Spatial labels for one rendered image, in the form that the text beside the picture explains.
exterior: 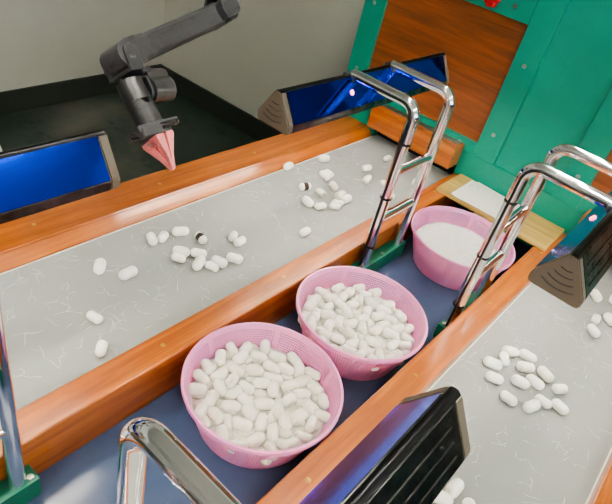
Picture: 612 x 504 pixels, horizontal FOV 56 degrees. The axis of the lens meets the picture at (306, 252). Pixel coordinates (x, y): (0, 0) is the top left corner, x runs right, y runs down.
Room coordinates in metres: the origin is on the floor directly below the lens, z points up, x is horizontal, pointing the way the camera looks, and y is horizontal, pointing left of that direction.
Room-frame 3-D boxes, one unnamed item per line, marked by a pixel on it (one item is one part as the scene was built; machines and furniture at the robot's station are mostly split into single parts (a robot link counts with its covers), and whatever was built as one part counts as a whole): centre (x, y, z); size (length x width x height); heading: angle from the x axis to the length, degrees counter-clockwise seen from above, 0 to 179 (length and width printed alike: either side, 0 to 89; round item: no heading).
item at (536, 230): (1.42, -0.48, 0.77); 0.33 x 0.15 x 0.01; 58
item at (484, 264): (0.98, -0.45, 0.90); 0.20 x 0.19 x 0.45; 148
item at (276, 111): (1.24, -0.04, 1.08); 0.62 x 0.08 x 0.07; 148
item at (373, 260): (1.19, -0.11, 0.90); 0.20 x 0.19 x 0.45; 148
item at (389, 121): (1.64, -0.22, 0.83); 0.30 x 0.06 x 0.07; 58
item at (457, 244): (1.24, -0.37, 0.71); 0.22 x 0.22 x 0.06
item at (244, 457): (0.62, 0.01, 0.72); 0.27 x 0.27 x 0.10
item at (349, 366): (0.86, -0.14, 0.72); 0.27 x 0.27 x 0.10
